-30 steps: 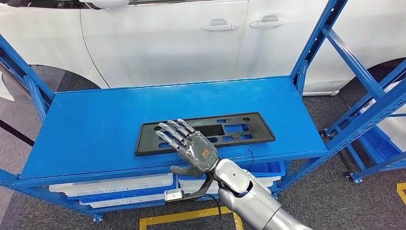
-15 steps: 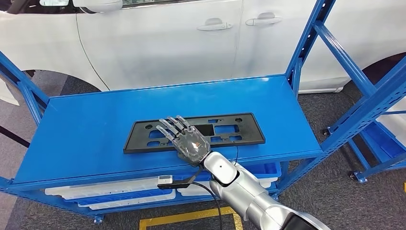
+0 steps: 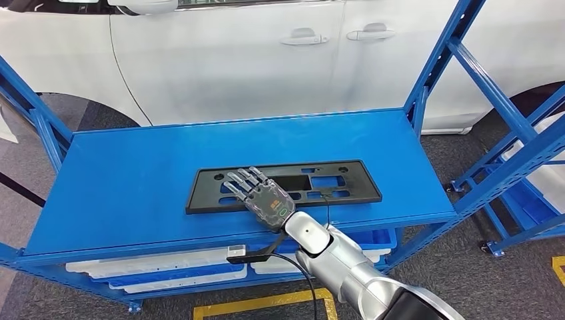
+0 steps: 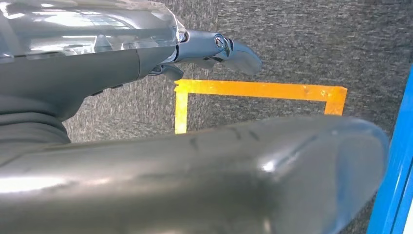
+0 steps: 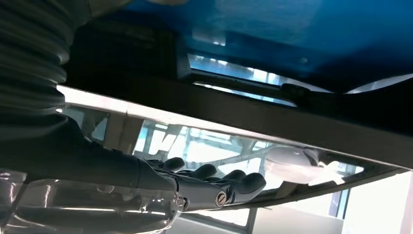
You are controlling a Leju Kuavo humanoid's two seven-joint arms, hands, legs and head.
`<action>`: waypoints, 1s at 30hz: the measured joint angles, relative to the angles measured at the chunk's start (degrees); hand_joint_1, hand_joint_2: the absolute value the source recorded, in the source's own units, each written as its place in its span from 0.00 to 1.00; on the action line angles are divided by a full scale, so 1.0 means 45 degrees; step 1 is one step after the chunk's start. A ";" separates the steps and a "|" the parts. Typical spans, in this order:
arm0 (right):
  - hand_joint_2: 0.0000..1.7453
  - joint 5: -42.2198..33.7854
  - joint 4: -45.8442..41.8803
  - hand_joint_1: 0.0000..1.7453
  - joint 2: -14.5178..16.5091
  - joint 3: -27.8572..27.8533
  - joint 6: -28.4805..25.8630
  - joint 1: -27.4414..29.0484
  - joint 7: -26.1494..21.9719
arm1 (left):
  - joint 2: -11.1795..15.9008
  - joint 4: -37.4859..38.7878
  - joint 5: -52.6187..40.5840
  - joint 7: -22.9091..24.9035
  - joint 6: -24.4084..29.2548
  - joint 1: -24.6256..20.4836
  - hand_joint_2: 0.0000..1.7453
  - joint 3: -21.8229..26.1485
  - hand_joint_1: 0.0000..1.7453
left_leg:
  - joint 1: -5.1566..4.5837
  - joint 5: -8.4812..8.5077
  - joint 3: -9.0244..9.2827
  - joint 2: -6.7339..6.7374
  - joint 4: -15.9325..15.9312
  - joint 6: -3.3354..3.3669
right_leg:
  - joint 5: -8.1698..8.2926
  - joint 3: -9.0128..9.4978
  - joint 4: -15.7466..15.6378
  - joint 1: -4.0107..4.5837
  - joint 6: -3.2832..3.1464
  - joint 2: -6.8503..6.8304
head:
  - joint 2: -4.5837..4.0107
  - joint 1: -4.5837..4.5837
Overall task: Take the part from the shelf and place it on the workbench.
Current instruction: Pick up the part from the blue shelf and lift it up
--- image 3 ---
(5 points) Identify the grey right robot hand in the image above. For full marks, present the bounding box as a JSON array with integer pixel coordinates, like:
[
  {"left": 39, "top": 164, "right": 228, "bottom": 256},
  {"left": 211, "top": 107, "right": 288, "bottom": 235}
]
[{"left": 223, "top": 166, "right": 296, "bottom": 233}]

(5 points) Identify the black plastic panel part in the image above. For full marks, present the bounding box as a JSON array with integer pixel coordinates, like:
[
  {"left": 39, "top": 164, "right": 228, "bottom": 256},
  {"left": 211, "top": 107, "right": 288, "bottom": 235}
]
[{"left": 185, "top": 159, "right": 383, "bottom": 215}]

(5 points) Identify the blue steel shelf rack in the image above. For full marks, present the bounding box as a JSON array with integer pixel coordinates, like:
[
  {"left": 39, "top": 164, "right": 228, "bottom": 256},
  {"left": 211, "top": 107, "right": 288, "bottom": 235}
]
[{"left": 0, "top": 0, "right": 565, "bottom": 315}]

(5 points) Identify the white plastic bin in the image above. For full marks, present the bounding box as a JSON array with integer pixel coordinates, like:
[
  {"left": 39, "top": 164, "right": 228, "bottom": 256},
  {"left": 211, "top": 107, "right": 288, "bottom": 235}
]
[
  {"left": 109, "top": 268, "right": 248, "bottom": 295},
  {"left": 251, "top": 249, "right": 393, "bottom": 275}
]

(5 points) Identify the translucent white storage bin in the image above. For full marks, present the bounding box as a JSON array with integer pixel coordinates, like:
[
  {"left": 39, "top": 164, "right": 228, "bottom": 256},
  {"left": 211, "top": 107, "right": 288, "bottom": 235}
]
[{"left": 65, "top": 245, "right": 233, "bottom": 280}]

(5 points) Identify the white car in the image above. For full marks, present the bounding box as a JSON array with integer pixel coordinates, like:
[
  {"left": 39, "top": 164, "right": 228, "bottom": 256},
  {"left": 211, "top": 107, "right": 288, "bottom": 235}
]
[{"left": 0, "top": 0, "right": 565, "bottom": 135}]

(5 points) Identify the large white storage bin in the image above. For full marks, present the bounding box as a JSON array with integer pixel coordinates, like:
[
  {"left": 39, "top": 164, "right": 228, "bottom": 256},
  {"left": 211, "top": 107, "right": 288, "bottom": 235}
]
[{"left": 500, "top": 110, "right": 565, "bottom": 217}]

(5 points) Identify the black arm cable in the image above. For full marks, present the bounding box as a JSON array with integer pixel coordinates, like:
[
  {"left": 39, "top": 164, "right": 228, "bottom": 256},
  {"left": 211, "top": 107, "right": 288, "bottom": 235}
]
[{"left": 265, "top": 251, "right": 320, "bottom": 320}]

